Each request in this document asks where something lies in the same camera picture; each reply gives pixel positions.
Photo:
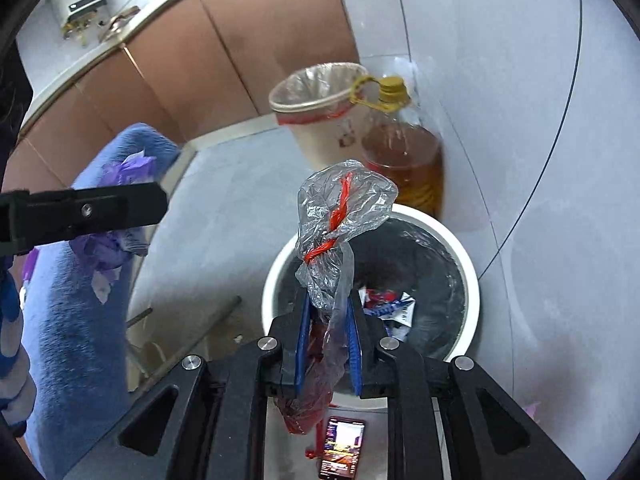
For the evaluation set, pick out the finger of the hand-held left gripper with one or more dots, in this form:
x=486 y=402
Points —
x=100 y=210

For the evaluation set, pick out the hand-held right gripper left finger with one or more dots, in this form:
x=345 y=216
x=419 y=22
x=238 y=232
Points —
x=301 y=355

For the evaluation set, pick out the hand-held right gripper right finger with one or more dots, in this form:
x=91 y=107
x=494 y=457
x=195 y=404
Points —
x=354 y=355

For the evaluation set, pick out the purple plastic wrapper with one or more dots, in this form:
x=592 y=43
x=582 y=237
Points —
x=100 y=252

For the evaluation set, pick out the red yellow snack wrapper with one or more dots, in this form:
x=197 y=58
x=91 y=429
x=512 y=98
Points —
x=372 y=299

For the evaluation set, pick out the blue white milk carton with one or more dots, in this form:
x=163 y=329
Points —
x=400 y=310

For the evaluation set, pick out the white round trash bin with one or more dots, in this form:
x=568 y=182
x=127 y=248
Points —
x=465 y=270

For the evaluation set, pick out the small purple plastic piece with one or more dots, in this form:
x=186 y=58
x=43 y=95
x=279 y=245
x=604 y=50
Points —
x=30 y=265

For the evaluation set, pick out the smartphone with lit screen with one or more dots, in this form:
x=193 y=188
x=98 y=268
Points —
x=342 y=447

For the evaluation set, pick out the blue fleece blanket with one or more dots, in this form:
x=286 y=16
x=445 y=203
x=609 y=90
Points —
x=75 y=360

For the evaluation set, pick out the brass pipe fittings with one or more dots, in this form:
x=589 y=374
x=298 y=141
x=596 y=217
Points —
x=75 y=30

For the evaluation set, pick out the cooking oil bottle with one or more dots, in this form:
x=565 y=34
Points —
x=405 y=165

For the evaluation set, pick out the brown kitchen cabinets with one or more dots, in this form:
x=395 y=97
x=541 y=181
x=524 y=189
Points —
x=225 y=50

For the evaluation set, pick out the beige bin with clear liner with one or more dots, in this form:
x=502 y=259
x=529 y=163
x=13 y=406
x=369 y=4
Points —
x=320 y=125

